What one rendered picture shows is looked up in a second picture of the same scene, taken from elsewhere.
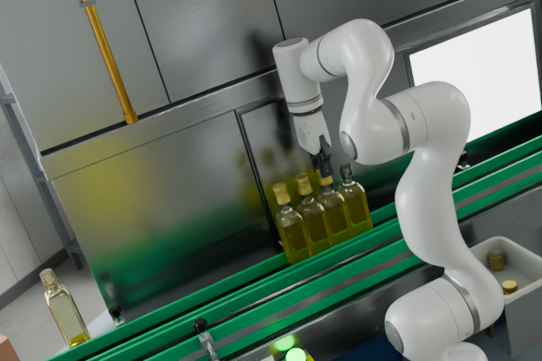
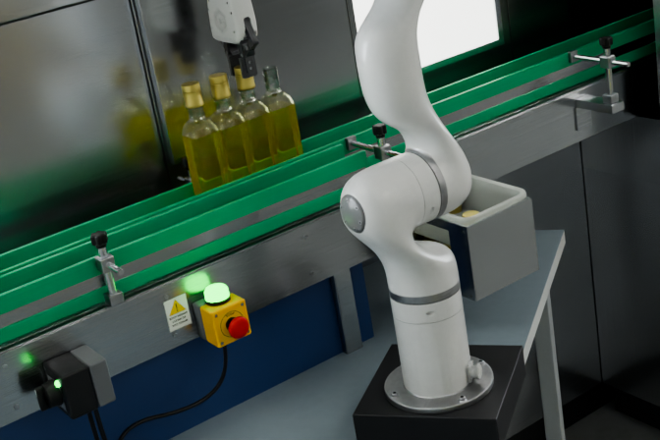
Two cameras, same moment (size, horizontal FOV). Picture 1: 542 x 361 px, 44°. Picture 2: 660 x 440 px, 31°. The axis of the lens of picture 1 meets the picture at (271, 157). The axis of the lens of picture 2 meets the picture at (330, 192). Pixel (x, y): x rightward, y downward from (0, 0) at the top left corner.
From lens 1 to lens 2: 0.79 m
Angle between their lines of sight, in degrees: 16
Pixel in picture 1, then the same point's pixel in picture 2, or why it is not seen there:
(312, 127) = (236, 6)
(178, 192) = (49, 97)
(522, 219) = (480, 162)
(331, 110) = not seen: hidden behind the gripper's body
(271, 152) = (173, 52)
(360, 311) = (294, 246)
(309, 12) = not seen: outside the picture
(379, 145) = not seen: outside the picture
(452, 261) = (418, 117)
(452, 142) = not seen: outside the picture
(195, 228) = (68, 150)
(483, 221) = not seen: hidden behind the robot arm
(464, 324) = (430, 194)
